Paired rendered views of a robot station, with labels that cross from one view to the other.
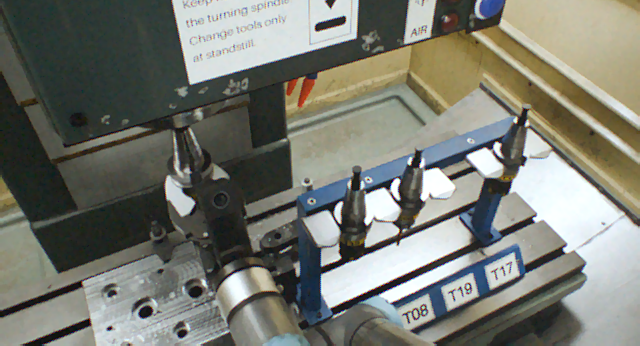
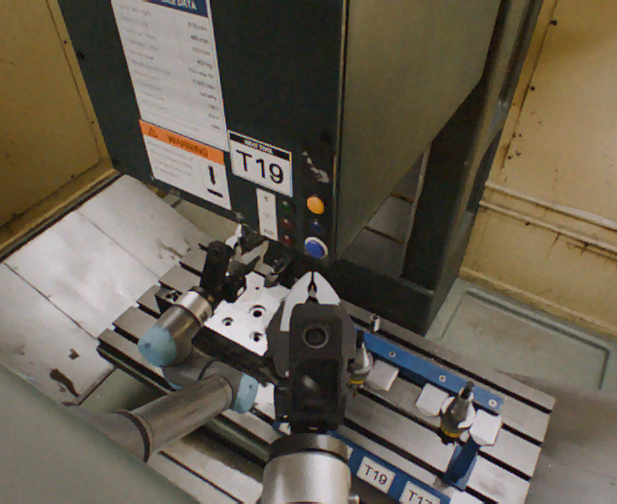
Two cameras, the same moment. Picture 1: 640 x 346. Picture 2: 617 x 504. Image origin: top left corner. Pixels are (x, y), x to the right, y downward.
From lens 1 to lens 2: 0.68 m
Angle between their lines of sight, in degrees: 40
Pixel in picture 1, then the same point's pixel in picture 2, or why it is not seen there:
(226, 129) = (383, 249)
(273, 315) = (176, 320)
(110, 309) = not seen: hidden behind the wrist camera
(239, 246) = (211, 284)
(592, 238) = not seen: outside the picture
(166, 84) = (145, 170)
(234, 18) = (169, 160)
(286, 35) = (193, 184)
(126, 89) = (131, 162)
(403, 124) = (582, 375)
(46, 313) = not seen: hidden behind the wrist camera
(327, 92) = (539, 296)
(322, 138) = (501, 325)
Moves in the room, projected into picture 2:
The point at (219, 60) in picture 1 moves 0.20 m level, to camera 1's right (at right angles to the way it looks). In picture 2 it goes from (165, 175) to (218, 251)
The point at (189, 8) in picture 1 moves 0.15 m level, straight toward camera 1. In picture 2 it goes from (150, 144) to (59, 190)
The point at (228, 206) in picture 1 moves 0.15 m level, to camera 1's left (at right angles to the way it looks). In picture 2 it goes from (216, 260) to (188, 218)
